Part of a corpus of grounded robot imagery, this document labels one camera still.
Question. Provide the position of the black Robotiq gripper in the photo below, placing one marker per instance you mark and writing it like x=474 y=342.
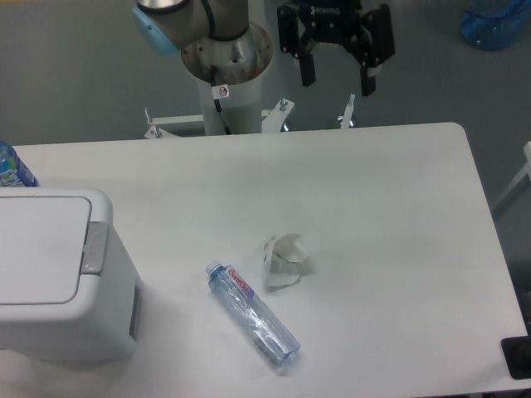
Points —
x=337 y=22

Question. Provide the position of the white trash can lid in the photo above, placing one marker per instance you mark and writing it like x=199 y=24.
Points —
x=41 y=248

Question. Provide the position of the white trash can body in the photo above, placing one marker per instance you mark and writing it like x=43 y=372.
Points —
x=99 y=322

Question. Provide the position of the large blue water jug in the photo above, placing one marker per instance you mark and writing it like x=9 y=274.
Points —
x=493 y=25

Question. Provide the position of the crumpled white paper wrapper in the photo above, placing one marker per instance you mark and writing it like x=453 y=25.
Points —
x=282 y=259

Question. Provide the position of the grey lid push button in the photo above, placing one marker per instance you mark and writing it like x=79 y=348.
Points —
x=93 y=258

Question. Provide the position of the clear plastic water bottle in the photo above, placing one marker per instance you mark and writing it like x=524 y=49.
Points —
x=278 y=345

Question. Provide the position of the blue labelled bottle left edge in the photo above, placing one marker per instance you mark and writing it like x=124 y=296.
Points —
x=14 y=172

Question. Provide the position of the black device table corner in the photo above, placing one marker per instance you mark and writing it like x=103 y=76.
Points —
x=517 y=356

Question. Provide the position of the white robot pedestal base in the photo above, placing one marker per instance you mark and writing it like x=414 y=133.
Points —
x=229 y=77

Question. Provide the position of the white frame right edge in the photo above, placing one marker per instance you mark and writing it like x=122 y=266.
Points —
x=514 y=189

